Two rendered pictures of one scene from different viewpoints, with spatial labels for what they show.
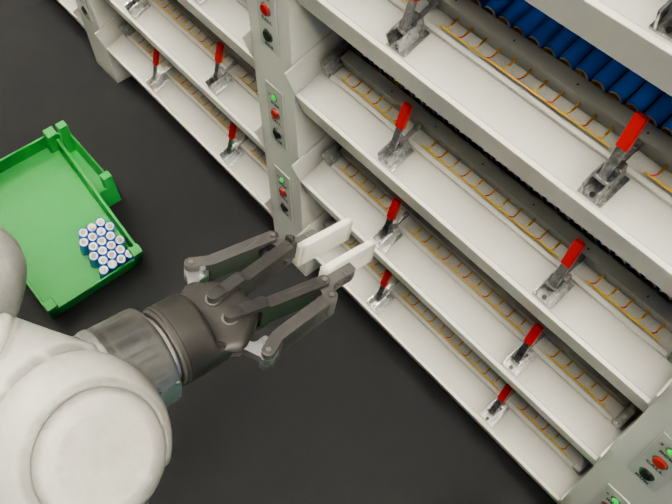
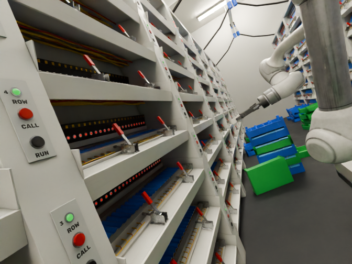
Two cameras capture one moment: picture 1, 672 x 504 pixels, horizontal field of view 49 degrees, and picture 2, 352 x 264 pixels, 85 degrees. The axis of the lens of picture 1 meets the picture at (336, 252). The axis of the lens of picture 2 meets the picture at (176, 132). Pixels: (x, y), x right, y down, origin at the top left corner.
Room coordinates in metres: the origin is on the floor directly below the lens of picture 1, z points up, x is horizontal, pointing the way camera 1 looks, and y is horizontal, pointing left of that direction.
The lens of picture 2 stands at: (1.29, 0.87, 0.70)
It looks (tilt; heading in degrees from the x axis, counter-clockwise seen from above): 0 degrees down; 242
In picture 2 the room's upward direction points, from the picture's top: 23 degrees counter-clockwise
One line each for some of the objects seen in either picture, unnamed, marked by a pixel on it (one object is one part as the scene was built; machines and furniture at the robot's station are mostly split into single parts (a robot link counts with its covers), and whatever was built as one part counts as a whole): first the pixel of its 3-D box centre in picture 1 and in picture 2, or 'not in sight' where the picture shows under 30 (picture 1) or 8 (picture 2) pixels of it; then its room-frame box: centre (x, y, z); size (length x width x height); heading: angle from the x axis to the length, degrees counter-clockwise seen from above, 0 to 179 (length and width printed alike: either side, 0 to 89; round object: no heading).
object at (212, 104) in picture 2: not in sight; (209, 102); (-0.21, -0.90, 0.85); 0.20 x 0.09 x 1.71; 130
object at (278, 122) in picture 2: not in sight; (263, 126); (-0.14, -0.27, 0.44); 0.30 x 0.20 x 0.08; 131
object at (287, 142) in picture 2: not in sight; (270, 143); (-0.14, -0.27, 0.28); 0.30 x 0.20 x 0.08; 131
